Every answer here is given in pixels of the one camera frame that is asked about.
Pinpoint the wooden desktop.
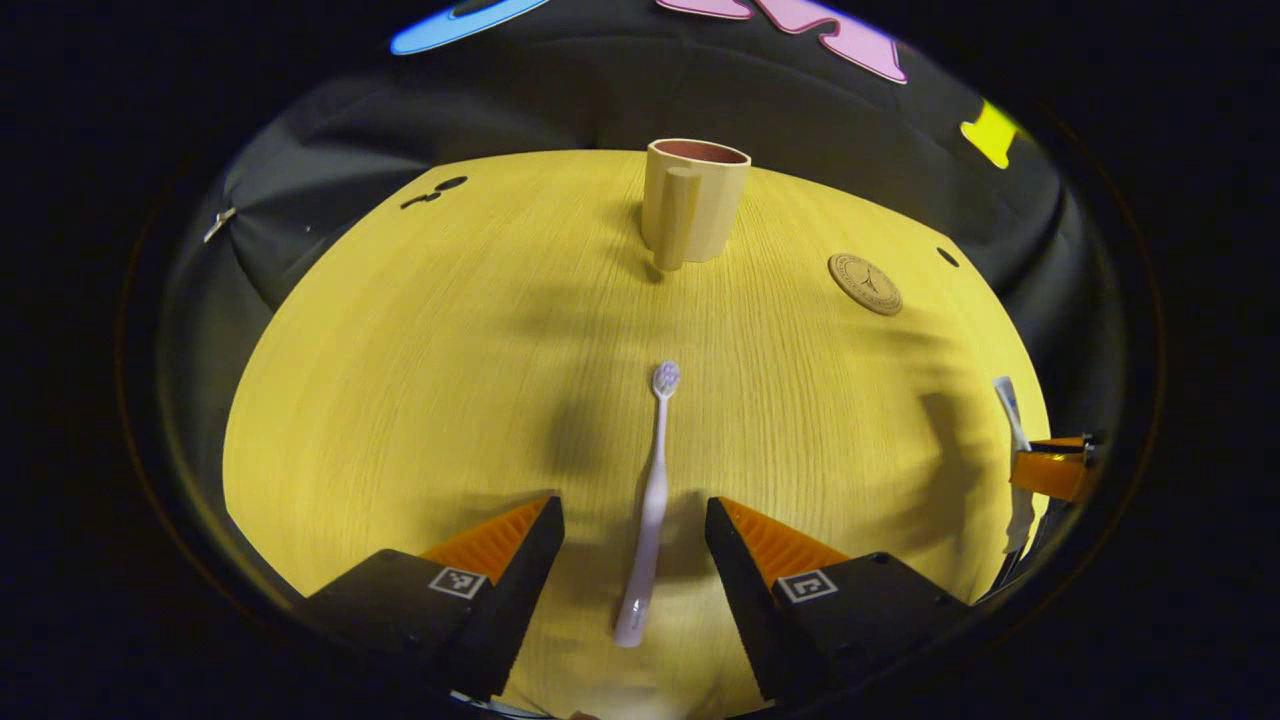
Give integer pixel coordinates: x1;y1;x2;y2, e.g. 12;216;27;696
222;148;1051;720

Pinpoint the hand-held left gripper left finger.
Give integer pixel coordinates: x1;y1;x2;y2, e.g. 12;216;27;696
300;495;566;701

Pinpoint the pale pink toothbrush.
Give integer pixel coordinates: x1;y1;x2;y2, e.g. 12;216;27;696
613;360;682;649

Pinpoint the round brown coaster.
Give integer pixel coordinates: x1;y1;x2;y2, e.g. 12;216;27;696
827;253;904;317

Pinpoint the black backdrop cloth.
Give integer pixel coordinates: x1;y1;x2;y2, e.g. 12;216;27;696
160;0;1126;471

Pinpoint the beige cup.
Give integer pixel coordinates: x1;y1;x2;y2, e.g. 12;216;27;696
640;138;752;272

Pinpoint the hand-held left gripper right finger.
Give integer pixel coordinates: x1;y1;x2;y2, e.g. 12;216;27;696
705;497;976;701

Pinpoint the white toothpaste tube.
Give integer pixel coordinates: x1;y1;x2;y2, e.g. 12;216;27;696
993;376;1039;557

